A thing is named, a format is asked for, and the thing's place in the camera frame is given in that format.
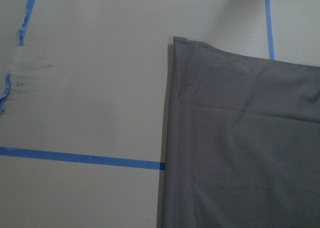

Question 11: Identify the dark brown t-shirt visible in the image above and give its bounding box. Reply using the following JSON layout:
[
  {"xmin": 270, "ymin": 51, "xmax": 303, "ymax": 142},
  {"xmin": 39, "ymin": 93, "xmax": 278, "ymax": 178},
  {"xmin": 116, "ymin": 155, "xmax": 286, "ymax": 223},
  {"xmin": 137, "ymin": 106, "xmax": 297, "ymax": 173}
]
[{"xmin": 162, "ymin": 37, "xmax": 320, "ymax": 228}]

